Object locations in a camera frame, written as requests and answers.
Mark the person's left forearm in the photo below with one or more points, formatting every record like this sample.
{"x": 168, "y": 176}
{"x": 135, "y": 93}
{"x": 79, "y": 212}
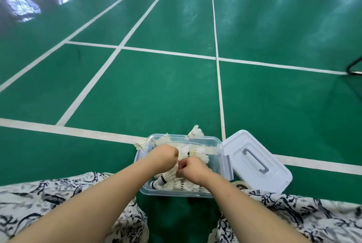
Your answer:
{"x": 93, "y": 207}

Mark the person's right forearm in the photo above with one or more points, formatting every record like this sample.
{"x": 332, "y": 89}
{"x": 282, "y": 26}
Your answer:
{"x": 249, "y": 214}

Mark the black white patterned garment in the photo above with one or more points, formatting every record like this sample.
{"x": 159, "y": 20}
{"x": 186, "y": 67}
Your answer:
{"x": 31, "y": 203}

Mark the white plastic box lid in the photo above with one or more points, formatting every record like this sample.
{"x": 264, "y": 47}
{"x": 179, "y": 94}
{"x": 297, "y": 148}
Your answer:
{"x": 273, "y": 176}

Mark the person's left hand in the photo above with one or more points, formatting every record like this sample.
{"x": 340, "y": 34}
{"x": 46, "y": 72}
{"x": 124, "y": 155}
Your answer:
{"x": 162, "y": 157}

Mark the black metal stand frame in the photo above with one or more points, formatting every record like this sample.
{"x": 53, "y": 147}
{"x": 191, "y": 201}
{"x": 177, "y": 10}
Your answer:
{"x": 355, "y": 66}

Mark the person's right fingers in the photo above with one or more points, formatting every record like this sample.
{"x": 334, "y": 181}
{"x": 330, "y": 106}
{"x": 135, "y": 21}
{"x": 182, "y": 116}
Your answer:
{"x": 180, "y": 168}

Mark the person's left fingers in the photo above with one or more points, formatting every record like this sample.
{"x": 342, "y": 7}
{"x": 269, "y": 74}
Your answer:
{"x": 175, "y": 155}

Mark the pile of white shuttlecocks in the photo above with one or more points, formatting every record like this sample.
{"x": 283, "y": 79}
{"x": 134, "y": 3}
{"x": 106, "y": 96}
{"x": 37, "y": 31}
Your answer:
{"x": 183, "y": 185}

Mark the clear plastic storage box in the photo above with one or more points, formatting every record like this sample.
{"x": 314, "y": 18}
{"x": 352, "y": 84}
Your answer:
{"x": 216, "y": 163}

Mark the clear tape roll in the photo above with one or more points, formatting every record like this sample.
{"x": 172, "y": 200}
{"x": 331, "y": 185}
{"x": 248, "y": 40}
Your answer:
{"x": 240, "y": 185}

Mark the white shuttlecock black band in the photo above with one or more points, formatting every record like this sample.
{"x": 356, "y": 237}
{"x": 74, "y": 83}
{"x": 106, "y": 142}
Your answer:
{"x": 165, "y": 178}

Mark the person's right hand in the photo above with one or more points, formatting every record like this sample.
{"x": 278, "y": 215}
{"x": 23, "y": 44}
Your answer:
{"x": 194, "y": 168}

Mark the white feather shuttlecock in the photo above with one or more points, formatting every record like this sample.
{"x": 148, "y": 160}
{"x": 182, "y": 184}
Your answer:
{"x": 196, "y": 131}
{"x": 140, "y": 145}

